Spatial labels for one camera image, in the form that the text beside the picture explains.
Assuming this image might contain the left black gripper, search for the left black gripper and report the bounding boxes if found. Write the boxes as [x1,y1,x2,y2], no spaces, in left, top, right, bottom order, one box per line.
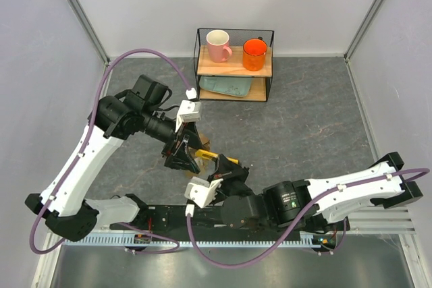
[141,107,205,174]

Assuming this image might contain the brown cardboard express box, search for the brown cardboard express box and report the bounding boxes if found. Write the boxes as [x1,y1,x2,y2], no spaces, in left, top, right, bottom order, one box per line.
[184,132,214,179]

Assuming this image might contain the yellow utility knife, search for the yellow utility knife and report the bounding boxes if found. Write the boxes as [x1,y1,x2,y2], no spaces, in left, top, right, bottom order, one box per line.
[195,149,240,164]

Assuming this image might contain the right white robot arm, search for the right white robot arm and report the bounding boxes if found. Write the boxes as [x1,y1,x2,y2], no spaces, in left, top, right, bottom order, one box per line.
[207,152,423,232]

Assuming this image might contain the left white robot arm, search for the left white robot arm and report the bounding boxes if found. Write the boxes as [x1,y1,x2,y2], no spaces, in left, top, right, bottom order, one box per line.
[25,75,203,241]

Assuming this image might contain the teal rectangular plate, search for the teal rectangular plate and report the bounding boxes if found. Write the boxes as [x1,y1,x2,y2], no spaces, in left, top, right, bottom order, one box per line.
[199,76,252,97]

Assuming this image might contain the pink ceramic mug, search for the pink ceramic mug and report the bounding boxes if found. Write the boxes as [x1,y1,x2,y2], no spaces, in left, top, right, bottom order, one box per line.
[206,30,232,63]

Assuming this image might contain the orange glass cup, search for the orange glass cup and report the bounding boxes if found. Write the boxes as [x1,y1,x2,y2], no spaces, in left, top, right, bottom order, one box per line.
[242,37,268,71]

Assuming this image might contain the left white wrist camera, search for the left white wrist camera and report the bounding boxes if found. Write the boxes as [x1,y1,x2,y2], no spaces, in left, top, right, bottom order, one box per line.
[175,88,202,133]

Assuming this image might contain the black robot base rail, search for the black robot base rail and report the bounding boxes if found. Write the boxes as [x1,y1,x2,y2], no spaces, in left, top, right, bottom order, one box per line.
[109,204,352,242]

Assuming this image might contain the slotted cable duct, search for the slotted cable duct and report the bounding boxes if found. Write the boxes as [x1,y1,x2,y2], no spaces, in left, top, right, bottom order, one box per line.
[63,231,329,248]

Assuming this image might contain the black wire wooden shelf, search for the black wire wooden shelf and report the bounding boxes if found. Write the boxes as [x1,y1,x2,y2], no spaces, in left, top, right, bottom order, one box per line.
[194,28,274,102]

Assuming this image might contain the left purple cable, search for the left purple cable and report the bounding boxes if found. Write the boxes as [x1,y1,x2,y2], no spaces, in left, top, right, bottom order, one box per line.
[29,48,193,255]

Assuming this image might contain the purple cable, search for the purple cable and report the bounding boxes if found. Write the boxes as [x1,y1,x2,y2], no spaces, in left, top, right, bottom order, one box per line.
[29,48,193,255]
[186,168,429,268]

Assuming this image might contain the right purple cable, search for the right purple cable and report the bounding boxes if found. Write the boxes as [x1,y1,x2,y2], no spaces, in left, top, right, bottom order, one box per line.
[186,168,429,268]

